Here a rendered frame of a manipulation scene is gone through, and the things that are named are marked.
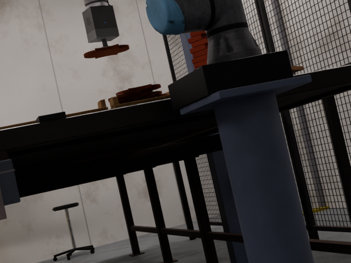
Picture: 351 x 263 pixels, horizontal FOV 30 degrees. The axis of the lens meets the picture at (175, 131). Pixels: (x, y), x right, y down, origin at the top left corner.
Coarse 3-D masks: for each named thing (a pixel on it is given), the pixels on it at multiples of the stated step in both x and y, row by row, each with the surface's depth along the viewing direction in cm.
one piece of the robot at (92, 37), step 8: (88, 8) 210; (96, 8) 210; (104, 8) 212; (112, 8) 213; (88, 16) 211; (96, 16) 210; (104, 16) 211; (112, 16) 213; (88, 24) 212; (96, 24) 209; (104, 24) 211; (112, 24) 212; (88, 32) 213; (96, 32) 209; (104, 32) 210; (112, 32) 212; (88, 40) 213; (96, 40) 212; (104, 40) 213
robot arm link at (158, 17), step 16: (160, 0) 165; (176, 0) 165; (192, 0) 167; (208, 0) 170; (160, 16) 167; (176, 16) 165; (192, 16) 167; (208, 16) 170; (160, 32) 170; (176, 32) 169
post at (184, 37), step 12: (180, 36) 419; (216, 156) 408; (216, 168) 407; (216, 180) 408; (228, 180) 408; (216, 192) 412; (228, 192) 407; (228, 204) 406; (228, 216) 406; (228, 228) 405; (240, 228) 407; (228, 252) 413; (240, 252) 405
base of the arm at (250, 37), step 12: (240, 24) 173; (216, 36) 173; (228, 36) 172; (240, 36) 172; (252, 36) 176; (216, 48) 173; (228, 48) 172; (240, 48) 171; (252, 48) 172; (216, 60) 172; (228, 60) 170
